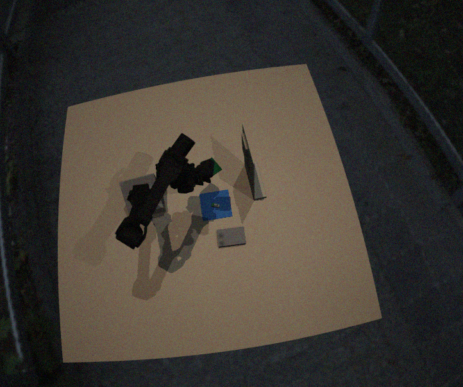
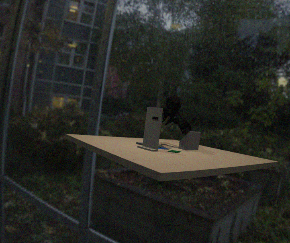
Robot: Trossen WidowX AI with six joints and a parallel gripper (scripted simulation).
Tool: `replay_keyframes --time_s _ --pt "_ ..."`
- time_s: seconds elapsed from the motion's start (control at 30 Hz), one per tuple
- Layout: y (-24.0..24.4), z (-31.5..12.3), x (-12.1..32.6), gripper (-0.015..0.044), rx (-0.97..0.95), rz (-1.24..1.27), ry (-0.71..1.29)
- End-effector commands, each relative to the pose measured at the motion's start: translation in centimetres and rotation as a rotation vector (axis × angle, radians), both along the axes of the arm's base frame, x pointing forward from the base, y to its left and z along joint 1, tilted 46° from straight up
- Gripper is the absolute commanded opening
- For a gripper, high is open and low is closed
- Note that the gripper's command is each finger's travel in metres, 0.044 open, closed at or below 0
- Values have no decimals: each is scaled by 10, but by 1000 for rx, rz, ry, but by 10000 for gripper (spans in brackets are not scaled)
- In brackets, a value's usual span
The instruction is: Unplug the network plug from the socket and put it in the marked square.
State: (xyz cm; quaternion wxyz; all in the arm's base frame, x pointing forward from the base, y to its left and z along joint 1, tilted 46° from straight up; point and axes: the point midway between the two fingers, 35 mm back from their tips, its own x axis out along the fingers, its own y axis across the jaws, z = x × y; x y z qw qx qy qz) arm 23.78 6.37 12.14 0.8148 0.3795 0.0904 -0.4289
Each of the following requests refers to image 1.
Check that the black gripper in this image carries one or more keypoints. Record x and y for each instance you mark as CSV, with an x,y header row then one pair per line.
x,y
203,172

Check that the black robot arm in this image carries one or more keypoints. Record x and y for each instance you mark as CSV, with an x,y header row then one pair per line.
x,y
144,200

